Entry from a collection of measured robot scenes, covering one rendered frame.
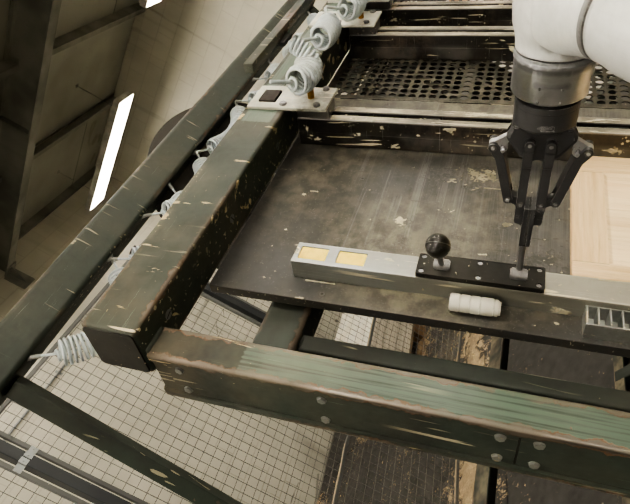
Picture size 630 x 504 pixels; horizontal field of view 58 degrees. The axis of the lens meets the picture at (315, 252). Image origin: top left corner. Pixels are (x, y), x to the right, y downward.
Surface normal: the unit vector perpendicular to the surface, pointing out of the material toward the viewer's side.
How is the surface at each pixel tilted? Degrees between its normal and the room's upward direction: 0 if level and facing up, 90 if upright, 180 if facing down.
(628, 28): 41
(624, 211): 59
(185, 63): 90
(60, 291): 90
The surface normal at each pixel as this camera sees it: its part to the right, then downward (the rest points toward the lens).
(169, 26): -0.22, 0.55
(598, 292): -0.12, -0.73
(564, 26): -0.84, 0.51
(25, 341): 0.38, -0.56
